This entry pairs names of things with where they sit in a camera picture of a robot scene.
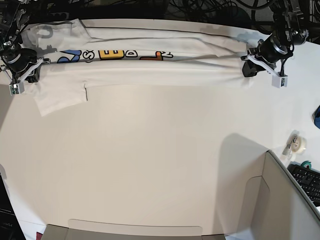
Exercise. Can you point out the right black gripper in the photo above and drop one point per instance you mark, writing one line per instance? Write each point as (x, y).
(19, 61)

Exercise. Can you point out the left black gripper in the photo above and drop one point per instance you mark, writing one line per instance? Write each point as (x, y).
(270, 51)

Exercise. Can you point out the white printed t-shirt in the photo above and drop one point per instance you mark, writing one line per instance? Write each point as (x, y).
(83, 56)

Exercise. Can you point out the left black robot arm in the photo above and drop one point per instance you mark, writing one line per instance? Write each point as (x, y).
(288, 30)

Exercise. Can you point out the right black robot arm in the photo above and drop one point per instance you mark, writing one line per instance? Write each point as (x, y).
(14, 18)

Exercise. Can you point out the blue cloth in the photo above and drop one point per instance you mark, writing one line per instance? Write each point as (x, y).
(316, 117)

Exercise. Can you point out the clear tape dispenser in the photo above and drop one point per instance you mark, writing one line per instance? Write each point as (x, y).
(295, 145)

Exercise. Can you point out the green tape roll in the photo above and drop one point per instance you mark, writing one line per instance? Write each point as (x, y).
(306, 164)

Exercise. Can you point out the black computer keyboard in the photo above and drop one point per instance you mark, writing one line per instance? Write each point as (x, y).
(309, 181)

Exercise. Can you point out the beige partition box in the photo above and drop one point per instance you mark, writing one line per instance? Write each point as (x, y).
(274, 208)

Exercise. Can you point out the black monitor corner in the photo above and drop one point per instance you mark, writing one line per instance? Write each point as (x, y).
(10, 228)

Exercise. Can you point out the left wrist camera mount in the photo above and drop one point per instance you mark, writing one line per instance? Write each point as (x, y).
(278, 79)

